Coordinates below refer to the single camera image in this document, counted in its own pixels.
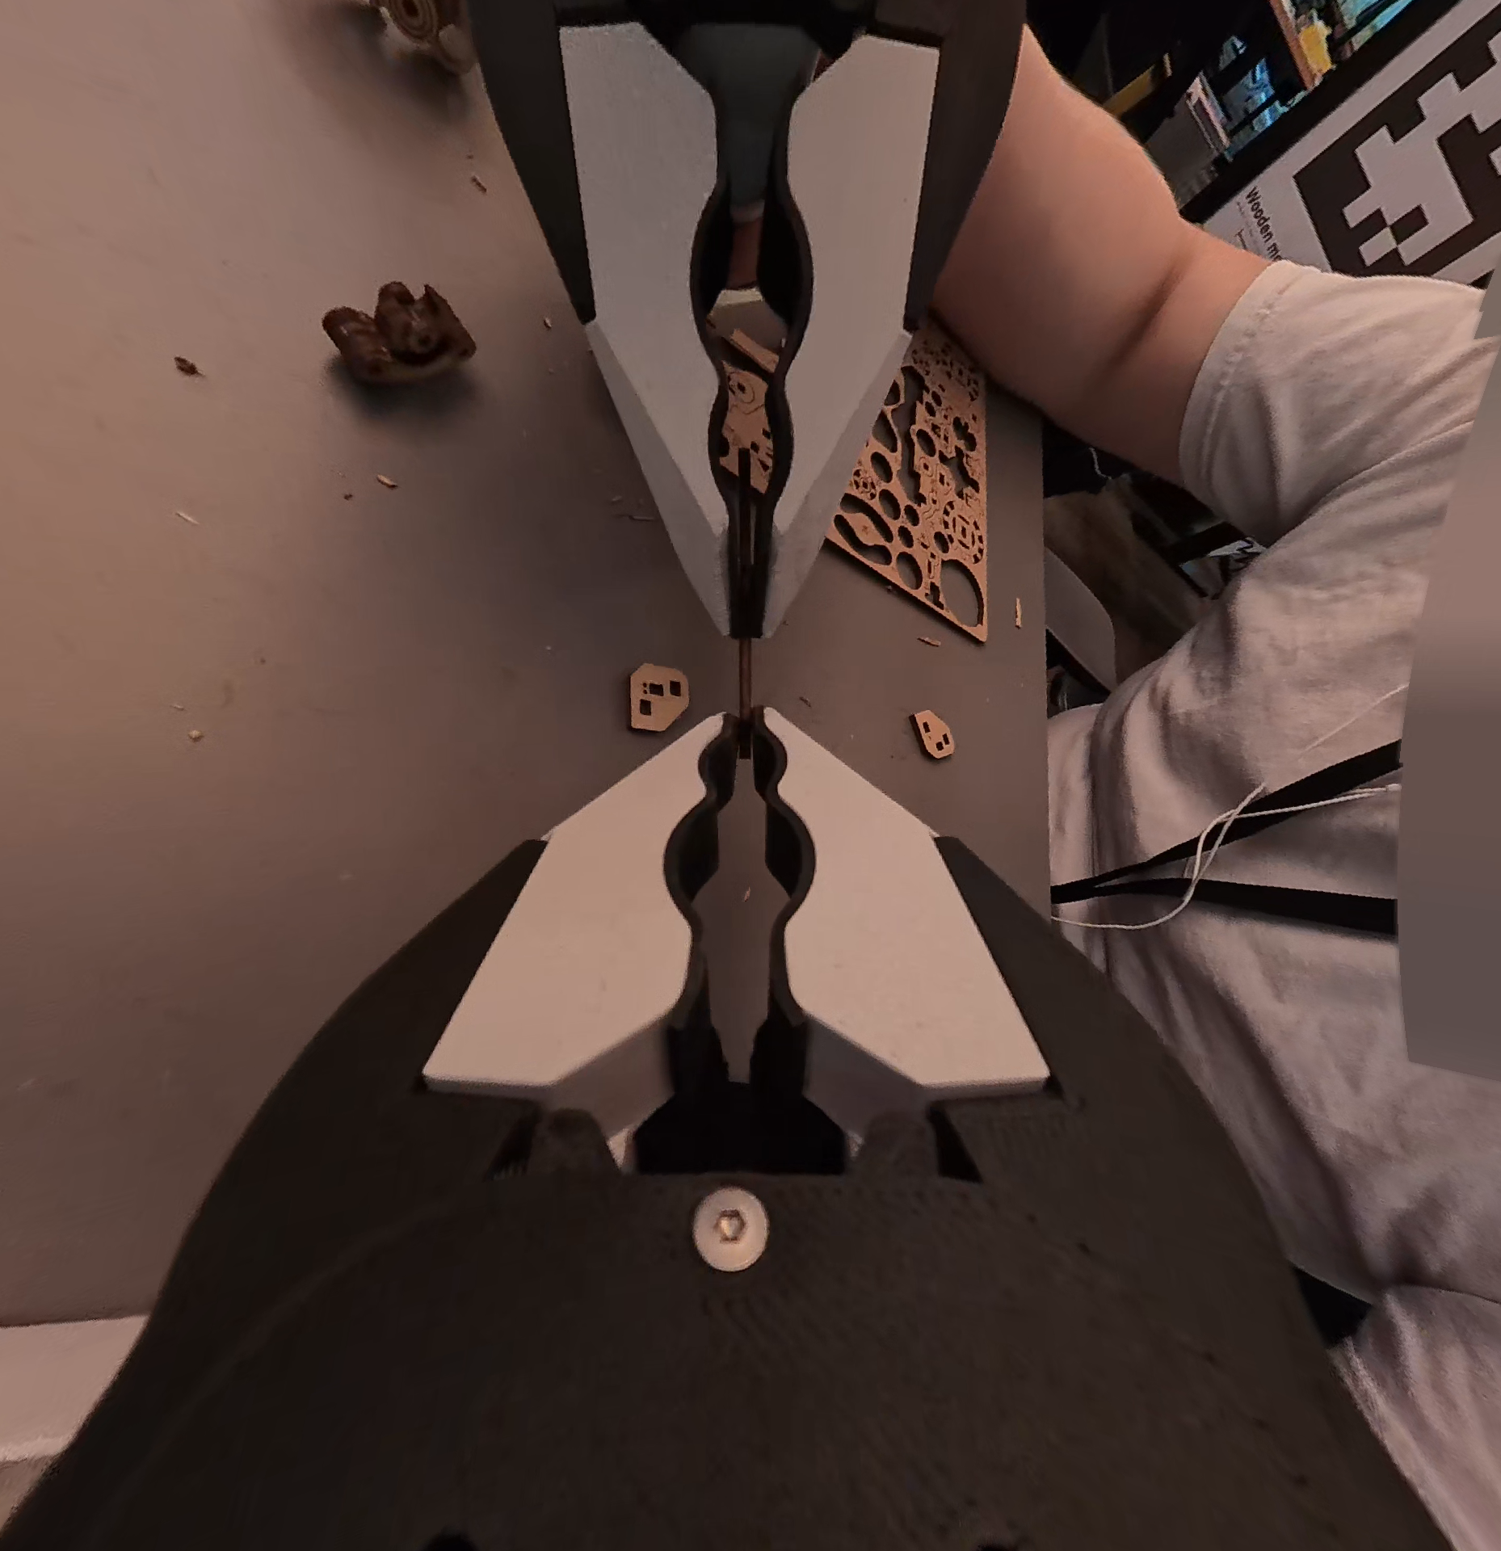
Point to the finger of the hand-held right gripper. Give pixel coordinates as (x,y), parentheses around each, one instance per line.
(854,241)
(634,241)

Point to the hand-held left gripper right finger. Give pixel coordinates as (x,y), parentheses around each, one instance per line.
(920,968)

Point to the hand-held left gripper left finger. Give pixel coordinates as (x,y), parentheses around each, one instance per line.
(556,968)

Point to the light wooden model part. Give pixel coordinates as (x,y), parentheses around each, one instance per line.
(740,423)

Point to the long slotted wooden strip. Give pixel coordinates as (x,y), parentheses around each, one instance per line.
(745,679)

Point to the person's right forearm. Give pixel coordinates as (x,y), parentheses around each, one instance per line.
(1065,266)

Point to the light wooden gear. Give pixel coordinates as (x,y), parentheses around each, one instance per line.
(429,23)

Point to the small light wooden piece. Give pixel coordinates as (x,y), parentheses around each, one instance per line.
(922,723)
(659,672)

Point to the dark brown wooden gear assembly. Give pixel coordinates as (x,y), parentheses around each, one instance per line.
(393,345)

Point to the wooden sheet with cutouts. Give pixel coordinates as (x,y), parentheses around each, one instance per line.
(977,484)

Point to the person in white shirt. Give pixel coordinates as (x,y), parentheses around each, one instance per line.
(1247,1090)

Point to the shelf of colourful boxes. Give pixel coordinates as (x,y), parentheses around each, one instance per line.
(1235,109)

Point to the white thread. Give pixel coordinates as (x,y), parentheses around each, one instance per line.
(1331,791)

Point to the white box with square marker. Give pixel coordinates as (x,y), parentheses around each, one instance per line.
(1369,182)

